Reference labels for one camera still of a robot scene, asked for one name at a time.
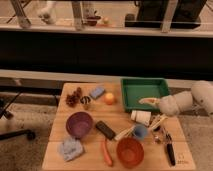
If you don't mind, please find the purple bowl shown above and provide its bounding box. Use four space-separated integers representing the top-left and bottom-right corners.
66 112 93 139

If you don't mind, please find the blue small cup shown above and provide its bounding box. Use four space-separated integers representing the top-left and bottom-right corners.
132 124 148 140

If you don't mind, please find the orange bowl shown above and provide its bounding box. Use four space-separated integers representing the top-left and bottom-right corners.
116 137 144 168

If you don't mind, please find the blue sponge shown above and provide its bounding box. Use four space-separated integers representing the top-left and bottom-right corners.
89 87 105 99

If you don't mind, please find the light blue crumpled cloth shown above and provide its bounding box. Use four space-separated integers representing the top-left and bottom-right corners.
58 137 84 161

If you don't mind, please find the black handled utensil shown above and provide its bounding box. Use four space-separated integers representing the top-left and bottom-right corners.
163 127 176 166

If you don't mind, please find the green plastic tray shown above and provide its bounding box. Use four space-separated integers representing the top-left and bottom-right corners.
121 78 170 113

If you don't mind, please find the black office chair base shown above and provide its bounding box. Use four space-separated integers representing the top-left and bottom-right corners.
0 93 36 141

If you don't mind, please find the metal fork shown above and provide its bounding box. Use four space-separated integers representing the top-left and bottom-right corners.
147 113 168 144

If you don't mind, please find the black white striped ball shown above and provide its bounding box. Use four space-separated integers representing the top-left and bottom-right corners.
80 96 91 110

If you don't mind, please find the orange fruit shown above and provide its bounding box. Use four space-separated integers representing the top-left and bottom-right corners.
104 93 116 105

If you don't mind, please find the cream handled utensil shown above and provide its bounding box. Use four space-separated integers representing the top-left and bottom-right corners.
114 126 134 141

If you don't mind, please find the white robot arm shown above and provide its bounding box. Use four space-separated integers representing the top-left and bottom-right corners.
139 80 213 116

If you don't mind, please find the wooden table board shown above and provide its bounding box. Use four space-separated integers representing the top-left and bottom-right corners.
42 83 196 171

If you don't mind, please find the white paper cup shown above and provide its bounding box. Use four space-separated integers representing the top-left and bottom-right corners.
131 110 151 126

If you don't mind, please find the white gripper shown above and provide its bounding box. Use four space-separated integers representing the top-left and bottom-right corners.
139 95 180 116

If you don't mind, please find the black rectangular block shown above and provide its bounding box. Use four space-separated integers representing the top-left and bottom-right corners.
95 121 116 140

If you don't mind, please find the orange carrot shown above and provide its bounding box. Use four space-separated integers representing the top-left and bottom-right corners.
102 139 113 167

